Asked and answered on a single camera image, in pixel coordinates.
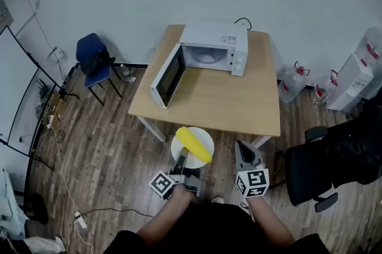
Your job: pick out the black bag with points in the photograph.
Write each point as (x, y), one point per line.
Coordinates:
(95, 63)

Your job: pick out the clear plastic bottle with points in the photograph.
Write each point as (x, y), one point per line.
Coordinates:
(126, 72)

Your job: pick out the person's left forearm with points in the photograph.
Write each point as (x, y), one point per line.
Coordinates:
(167, 217)

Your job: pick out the white round plate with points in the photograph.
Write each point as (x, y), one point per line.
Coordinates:
(206, 139)

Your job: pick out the yellow banana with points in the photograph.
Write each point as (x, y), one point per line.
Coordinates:
(194, 143)

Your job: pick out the person's right forearm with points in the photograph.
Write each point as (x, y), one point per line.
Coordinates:
(271, 223)

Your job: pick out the black round base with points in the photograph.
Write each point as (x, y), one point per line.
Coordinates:
(38, 208)

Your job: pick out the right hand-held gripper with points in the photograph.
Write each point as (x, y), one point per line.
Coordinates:
(253, 182)

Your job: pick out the black office chair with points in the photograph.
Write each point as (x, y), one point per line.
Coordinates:
(307, 172)

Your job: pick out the person's black shirt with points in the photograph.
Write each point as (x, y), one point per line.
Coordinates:
(215, 232)

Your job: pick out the grey wall box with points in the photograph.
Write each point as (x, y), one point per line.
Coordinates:
(4, 16)

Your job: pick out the white cloth pile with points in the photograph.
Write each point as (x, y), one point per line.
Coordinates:
(7, 211)

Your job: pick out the white table leg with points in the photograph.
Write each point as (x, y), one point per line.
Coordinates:
(153, 127)
(261, 141)

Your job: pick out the small white power strip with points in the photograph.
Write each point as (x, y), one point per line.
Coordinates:
(50, 122)

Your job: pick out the person's white shoe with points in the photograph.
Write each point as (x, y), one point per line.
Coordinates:
(217, 200)

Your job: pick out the white microwave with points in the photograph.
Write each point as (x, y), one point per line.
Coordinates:
(209, 34)

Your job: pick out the whiteboard with black frame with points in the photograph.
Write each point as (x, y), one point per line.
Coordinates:
(12, 76)

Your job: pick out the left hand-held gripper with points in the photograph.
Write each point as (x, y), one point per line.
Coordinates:
(162, 184)

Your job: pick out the blue chair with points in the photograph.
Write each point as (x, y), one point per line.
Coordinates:
(89, 43)

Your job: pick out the white bag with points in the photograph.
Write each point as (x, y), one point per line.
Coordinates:
(44, 244)

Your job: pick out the white water dispenser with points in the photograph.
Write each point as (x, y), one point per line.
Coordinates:
(349, 85)

